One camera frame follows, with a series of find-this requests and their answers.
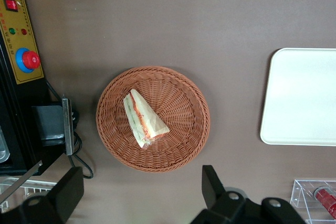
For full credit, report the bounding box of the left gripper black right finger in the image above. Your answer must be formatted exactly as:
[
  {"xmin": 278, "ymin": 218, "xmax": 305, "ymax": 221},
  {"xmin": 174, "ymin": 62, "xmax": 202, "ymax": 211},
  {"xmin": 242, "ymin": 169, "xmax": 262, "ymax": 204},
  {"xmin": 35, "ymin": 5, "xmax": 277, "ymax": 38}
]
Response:
[{"xmin": 193, "ymin": 165, "xmax": 249, "ymax": 224}]

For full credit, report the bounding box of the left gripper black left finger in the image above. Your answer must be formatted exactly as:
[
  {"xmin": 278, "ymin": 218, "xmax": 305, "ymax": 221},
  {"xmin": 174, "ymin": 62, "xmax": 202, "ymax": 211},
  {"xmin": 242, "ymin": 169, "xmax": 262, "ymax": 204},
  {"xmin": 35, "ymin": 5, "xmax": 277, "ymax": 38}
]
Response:
[{"xmin": 15, "ymin": 166, "xmax": 85, "ymax": 224}]

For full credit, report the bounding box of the triangle sandwich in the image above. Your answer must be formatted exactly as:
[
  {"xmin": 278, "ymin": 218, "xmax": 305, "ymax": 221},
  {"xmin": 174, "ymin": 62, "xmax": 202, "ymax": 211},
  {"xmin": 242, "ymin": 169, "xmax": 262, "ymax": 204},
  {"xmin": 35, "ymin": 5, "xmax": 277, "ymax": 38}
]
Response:
[{"xmin": 123, "ymin": 89, "xmax": 171, "ymax": 149}]

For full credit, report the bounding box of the round brown wicker basket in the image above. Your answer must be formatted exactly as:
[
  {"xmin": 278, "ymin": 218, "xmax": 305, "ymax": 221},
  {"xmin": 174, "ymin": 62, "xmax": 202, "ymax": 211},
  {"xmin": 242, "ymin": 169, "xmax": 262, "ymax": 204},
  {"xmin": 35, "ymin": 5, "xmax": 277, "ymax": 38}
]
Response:
[{"xmin": 96, "ymin": 66, "xmax": 211, "ymax": 174}]

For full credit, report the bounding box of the beige plastic tray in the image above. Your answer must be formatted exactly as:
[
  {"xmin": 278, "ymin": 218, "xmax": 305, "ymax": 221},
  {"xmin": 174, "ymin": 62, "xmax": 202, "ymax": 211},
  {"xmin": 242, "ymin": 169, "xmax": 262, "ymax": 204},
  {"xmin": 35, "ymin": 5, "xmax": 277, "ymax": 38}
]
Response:
[{"xmin": 259, "ymin": 47, "xmax": 336, "ymax": 146}]

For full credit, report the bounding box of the black box with metal plate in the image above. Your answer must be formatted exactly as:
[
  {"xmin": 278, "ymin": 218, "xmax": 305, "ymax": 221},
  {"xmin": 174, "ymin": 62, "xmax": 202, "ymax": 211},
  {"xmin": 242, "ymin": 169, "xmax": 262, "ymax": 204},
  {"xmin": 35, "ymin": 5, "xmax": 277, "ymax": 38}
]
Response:
[{"xmin": 31, "ymin": 98, "xmax": 76, "ymax": 156}]

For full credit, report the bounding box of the steel pan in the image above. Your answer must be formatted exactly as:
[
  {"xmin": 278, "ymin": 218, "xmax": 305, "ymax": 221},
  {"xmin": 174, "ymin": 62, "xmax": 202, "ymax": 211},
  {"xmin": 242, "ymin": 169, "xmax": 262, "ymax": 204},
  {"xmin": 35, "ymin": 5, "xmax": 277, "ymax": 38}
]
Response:
[{"xmin": 0, "ymin": 126, "xmax": 11, "ymax": 164}]

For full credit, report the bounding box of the clear acrylic bottle rack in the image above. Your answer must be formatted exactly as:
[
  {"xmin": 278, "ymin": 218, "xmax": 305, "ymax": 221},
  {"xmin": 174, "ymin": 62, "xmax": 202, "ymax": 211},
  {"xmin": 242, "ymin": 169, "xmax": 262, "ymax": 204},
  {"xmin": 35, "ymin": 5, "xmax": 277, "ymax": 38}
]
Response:
[{"xmin": 289, "ymin": 179, "xmax": 336, "ymax": 224}]

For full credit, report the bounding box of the black machine with yellow panel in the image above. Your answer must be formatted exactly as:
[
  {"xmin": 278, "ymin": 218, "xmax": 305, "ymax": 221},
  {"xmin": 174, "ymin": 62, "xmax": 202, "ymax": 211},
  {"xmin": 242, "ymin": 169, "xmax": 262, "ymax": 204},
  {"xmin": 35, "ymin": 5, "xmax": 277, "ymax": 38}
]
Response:
[{"xmin": 0, "ymin": 0, "xmax": 77, "ymax": 177}]

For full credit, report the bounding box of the red cola bottle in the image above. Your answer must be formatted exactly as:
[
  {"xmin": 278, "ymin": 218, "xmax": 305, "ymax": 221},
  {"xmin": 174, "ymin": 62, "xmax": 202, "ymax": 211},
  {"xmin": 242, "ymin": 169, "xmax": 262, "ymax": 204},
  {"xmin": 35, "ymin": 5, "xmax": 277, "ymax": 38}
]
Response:
[{"xmin": 314, "ymin": 185, "xmax": 336, "ymax": 220}]

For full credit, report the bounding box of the red emergency stop button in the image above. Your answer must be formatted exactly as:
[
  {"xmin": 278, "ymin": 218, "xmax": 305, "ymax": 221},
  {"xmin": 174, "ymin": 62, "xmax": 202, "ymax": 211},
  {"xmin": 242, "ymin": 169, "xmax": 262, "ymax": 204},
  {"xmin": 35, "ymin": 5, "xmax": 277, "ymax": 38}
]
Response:
[{"xmin": 15, "ymin": 47, "xmax": 41, "ymax": 73}]

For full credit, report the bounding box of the white wire rack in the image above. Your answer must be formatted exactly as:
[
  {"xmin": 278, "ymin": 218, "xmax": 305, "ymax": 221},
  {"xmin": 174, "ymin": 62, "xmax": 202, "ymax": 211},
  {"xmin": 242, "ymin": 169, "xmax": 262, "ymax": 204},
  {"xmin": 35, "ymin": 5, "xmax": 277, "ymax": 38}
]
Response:
[{"xmin": 0, "ymin": 176, "xmax": 58, "ymax": 213}]

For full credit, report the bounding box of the black machine cable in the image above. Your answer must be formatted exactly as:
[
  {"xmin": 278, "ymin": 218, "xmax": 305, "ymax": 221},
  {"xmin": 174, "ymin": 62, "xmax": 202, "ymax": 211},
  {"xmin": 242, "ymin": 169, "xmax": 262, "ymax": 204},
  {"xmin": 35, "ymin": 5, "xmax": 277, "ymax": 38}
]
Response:
[{"xmin": 46, "ymin": 79, "xmax": 94, "ymax": 180}]

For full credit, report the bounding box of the red rocker switch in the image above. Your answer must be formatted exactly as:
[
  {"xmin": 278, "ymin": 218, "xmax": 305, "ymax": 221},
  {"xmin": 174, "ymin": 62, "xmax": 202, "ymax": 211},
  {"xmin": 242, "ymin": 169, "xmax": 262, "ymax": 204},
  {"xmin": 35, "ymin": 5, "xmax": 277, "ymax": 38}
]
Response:
[{"xmin": 3, "ymin": 0, "xmax": 21, "ymax": 13}]

